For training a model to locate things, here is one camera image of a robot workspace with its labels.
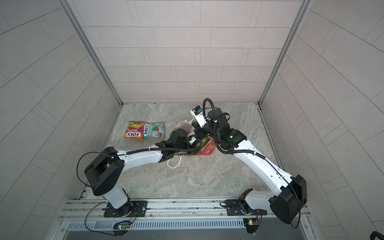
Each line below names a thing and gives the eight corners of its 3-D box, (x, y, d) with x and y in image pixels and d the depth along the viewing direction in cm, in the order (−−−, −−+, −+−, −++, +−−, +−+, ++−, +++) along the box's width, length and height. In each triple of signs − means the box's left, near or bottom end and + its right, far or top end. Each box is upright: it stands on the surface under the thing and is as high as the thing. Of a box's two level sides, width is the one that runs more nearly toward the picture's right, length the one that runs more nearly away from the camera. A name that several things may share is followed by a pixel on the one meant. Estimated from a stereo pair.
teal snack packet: (141, 139, 98) (140, 136, 95) (145, 124, 106) (144, 121, 103) (164, 139, 98) (163, 136, 95) (166, 124, 106) (165, 121, 103)
